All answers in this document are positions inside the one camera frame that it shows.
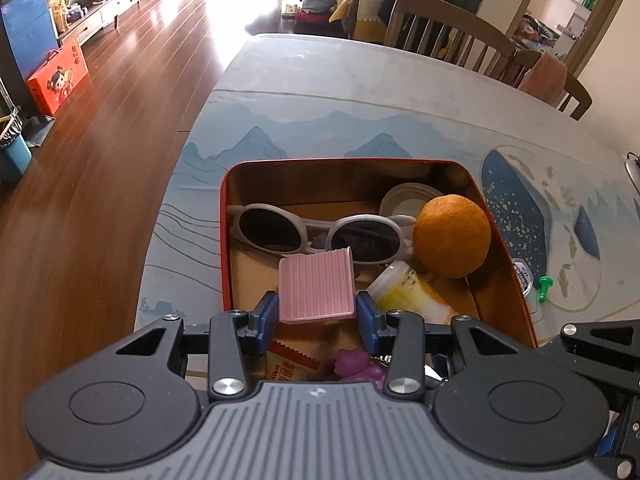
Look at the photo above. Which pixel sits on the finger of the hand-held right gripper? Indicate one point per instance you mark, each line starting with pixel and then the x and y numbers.
pixel 620 360

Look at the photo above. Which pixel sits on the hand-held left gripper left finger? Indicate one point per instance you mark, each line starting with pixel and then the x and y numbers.
pixel 267 321

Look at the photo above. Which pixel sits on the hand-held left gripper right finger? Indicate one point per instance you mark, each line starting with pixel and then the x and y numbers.
pixel 366 322

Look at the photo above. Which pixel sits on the purple plastic toy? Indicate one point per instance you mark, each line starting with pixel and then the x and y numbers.
pixel 352 362

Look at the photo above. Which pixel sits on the white bottle yellow label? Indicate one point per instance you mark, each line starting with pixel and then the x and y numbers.
pixel 400 285

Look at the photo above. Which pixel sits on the red gold snack packet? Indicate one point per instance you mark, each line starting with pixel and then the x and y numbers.
pixel 287 367

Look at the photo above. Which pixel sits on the pink ribbed eraser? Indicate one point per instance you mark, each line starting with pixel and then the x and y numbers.
pixel 317 285

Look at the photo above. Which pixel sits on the white frame sunglasses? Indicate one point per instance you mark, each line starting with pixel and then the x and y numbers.
pixel 265 227

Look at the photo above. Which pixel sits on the orange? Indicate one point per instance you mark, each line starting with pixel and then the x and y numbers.
pixel 452 235

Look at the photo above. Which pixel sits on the round gold tin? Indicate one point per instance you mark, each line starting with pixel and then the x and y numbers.
pixel 400 200

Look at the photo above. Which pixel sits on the red metal tin box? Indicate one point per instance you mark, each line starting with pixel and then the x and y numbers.
pixel 300 180

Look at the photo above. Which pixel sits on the green pushpin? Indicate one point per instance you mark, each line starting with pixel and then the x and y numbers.
pixel 545 285

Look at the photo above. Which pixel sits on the silver desk lamp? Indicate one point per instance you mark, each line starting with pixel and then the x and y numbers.
pixel 632 166

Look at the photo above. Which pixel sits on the wooden chair with cloth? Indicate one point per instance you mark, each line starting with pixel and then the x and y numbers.
pixel 577 95

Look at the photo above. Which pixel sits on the pink cloth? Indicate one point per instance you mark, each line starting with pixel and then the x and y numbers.
pixel 545 80

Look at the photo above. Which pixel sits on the teal waste bin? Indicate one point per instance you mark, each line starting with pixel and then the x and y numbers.
pixel 14 160

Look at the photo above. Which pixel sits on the yellow cloth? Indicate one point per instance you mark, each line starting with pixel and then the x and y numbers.
pixel 367 15

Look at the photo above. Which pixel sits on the wooden slatted chair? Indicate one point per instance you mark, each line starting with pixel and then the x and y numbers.
pixel 450 15

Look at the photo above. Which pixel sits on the orange gift box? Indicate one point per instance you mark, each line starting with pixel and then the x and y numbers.
pixel 57 80

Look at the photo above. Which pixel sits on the cartoon printed blanket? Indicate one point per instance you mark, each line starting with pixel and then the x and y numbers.
pixel 532 35

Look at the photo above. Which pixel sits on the low white tv stand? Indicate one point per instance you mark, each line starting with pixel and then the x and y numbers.
pixel 115 5

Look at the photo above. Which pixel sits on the blue panel cabinet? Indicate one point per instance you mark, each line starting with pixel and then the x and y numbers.
pixel 27 25

